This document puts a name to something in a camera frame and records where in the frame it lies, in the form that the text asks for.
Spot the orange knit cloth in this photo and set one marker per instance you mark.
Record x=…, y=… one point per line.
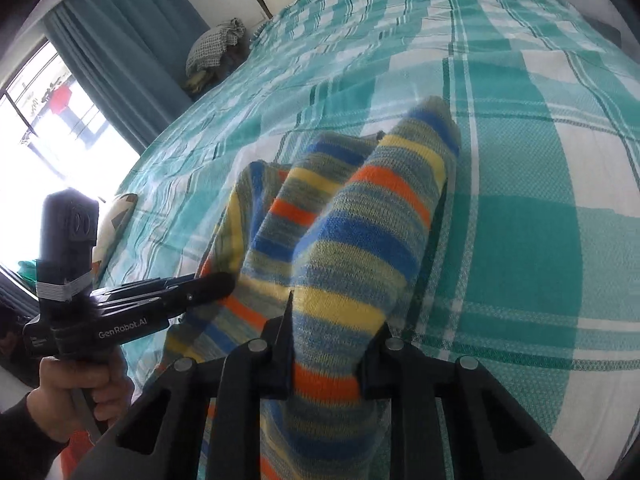
x=82, y=442

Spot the window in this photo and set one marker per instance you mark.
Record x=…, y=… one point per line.
x=50, y=160

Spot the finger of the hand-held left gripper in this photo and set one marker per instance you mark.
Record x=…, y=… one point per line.
x=200, y=290

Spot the teal curtain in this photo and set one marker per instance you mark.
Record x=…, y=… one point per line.
x=125, y=45

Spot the red hanging garment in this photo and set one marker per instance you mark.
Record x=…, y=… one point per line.
x=60, y=97

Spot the pile of clothes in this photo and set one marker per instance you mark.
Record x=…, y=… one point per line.
x=212, y=45

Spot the striped knit sweater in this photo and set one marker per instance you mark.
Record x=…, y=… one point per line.
x=350, y=235

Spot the person's left hand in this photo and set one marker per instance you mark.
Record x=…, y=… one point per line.
x=75, y=390

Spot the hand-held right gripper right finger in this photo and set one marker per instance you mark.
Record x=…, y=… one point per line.
x=380, y=375

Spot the teal plaid bed blanket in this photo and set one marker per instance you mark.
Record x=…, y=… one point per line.
x=500, y=185

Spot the person's left forearm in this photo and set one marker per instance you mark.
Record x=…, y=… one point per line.
x=25, y=445

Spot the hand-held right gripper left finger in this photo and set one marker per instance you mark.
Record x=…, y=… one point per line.
x=277, y=360

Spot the patterned cream cushion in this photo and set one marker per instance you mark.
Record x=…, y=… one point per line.
x=112, y=230

